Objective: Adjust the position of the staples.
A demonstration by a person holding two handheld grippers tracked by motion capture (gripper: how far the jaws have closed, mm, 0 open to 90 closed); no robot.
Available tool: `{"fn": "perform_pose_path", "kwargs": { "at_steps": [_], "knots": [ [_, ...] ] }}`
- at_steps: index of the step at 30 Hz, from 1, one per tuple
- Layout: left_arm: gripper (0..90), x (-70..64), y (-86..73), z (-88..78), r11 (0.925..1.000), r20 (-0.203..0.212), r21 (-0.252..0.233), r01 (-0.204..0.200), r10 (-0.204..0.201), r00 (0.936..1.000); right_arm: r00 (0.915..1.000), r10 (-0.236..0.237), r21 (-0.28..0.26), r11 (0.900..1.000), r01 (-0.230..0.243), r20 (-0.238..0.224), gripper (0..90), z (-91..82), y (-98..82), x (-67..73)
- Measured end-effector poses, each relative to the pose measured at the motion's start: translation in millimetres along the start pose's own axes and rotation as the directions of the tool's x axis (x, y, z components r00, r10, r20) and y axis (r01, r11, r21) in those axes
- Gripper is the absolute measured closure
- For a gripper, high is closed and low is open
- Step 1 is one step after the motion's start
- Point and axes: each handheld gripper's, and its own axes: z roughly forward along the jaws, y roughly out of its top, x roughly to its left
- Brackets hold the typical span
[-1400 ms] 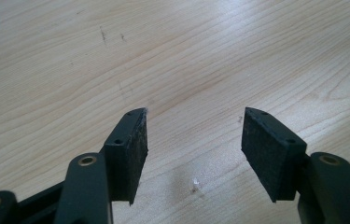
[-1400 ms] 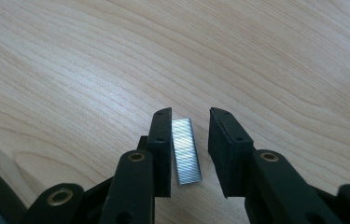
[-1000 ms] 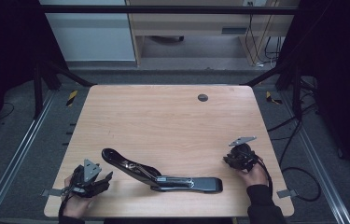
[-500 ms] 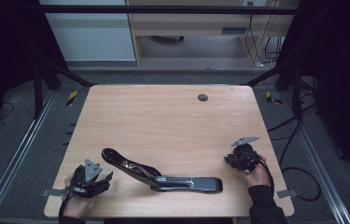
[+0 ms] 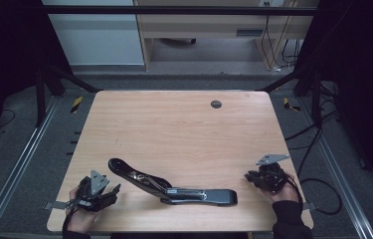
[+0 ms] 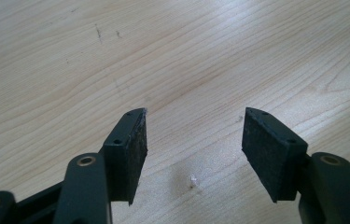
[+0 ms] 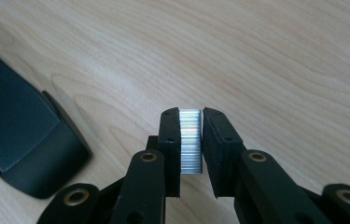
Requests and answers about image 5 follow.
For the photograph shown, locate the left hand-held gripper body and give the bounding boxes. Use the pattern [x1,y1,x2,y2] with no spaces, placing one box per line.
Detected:
[75,169,110,212]

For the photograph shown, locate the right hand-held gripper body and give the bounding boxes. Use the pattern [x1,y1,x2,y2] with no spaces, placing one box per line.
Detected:
[256,153,290,193]

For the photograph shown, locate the black stapler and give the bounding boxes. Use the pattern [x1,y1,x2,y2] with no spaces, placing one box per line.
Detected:
[107,157,239,206]

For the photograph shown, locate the person's right hand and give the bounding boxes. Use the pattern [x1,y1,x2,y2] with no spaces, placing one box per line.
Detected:
[261,172,302,204]

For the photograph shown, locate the person's left hand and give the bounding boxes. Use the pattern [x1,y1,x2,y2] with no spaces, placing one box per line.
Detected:
[66,185,100,235]

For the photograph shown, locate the yellow black tape strip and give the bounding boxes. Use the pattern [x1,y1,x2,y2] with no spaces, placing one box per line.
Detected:
[70,96,85,115]

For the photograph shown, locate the black curtain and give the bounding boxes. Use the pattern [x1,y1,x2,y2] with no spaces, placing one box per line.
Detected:
[296,0,373,203]
[0,0,74,157]

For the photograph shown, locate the white cabinet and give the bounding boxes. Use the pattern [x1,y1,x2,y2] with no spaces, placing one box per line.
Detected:
[42,0,145,67]

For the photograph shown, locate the dark object under desk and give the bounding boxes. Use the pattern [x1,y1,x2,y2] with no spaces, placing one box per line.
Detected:
[160,38,197,47]

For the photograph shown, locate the light wooden desk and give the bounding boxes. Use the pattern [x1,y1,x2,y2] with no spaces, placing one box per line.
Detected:
[133,0,321,72]

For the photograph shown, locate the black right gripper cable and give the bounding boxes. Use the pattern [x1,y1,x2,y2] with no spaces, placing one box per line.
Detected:
[282,172,304,204]

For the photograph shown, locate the grey table bracket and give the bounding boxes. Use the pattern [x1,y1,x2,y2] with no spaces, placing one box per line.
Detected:
[301,201,318,212]
[43,200,71,211]

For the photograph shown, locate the black floor cables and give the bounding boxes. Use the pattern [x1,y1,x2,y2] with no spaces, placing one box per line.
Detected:
[284,79,341,174]

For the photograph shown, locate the aluminium floor rail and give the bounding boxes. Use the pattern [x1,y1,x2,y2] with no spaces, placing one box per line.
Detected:
[297,98,373,239]
[0,96,61,239]

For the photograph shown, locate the black looped floor cable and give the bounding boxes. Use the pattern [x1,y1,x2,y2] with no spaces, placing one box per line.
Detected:
[299,177,343,216]

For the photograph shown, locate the yellow-handled tool on floor right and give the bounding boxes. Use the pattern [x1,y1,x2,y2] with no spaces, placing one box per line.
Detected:
[282,97,302,113]

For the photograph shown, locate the black metal frame stand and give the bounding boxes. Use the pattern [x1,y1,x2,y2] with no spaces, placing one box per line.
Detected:
[257,64,324,128]
[34,64,103,128]

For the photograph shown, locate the thin black floor cable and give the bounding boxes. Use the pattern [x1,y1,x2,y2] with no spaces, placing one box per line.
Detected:
[0,109,17,128]

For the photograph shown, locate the cables under wooden desk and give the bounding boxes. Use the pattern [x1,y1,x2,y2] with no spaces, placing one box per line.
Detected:
[260,1,302,73]

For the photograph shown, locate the black horizontal frame bar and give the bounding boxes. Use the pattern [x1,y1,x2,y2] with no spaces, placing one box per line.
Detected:
[41,4,319,17]

